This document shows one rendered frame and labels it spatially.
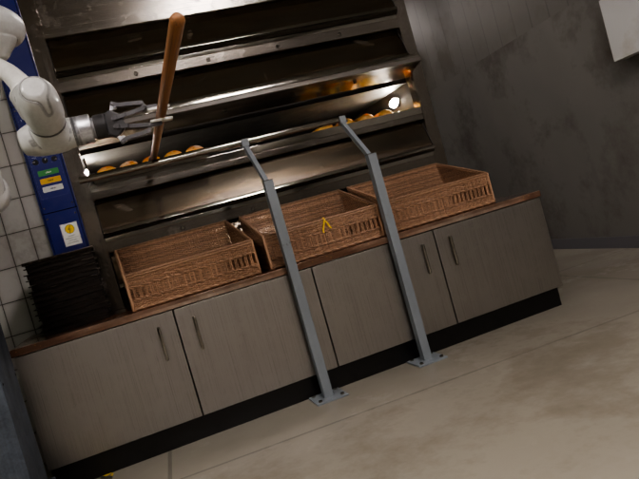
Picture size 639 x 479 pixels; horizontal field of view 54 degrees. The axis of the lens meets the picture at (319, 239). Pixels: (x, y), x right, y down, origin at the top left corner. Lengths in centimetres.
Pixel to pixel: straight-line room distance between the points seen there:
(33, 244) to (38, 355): 70
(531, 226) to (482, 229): 27
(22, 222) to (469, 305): 209
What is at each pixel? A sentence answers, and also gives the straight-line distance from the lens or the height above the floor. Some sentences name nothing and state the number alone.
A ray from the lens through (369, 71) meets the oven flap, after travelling 334.
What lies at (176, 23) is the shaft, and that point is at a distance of 128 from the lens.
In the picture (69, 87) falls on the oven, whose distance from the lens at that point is 324.
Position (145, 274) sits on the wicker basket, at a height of 71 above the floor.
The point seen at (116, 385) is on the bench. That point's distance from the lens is 261.
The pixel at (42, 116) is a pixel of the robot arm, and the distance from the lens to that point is 187.
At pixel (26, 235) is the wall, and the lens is 315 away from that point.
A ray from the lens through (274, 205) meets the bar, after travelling 259.
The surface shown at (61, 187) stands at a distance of 312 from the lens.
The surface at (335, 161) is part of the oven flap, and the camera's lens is 332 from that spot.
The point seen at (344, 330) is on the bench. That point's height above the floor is 24.
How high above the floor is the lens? 77
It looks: 2 degrees down
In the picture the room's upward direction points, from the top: 16 degrees counter-clockwise
